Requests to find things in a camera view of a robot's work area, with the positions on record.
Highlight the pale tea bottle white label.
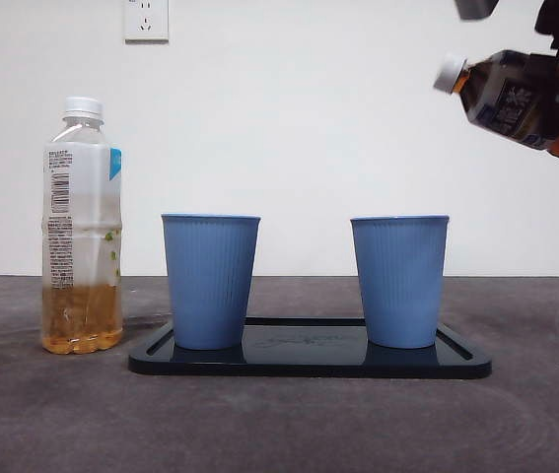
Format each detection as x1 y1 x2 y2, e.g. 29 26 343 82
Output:
40 96 125 356

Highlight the white wall socket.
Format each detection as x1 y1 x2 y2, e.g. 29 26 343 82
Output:
122 0 170 43

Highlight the dark teal tray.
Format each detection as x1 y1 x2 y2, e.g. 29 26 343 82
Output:
127 317 493 379

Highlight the dark oolong tea bottle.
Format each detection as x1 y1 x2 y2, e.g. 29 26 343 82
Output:
432 48 559 169

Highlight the ribbed blue cup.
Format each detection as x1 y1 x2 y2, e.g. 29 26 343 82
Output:
349 214 452 350
160 213 261 351

